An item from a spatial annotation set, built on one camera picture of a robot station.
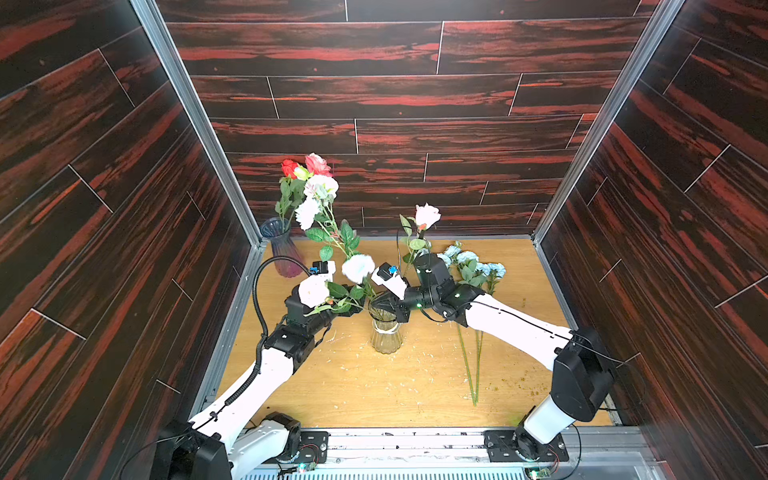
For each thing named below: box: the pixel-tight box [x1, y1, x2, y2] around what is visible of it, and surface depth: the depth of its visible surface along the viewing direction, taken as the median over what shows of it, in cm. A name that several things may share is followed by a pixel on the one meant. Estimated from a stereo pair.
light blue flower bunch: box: [295, 175, 378, 316], surface depth 68 cm
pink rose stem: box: [305, 152, 333, 177], surface depth 82 cm
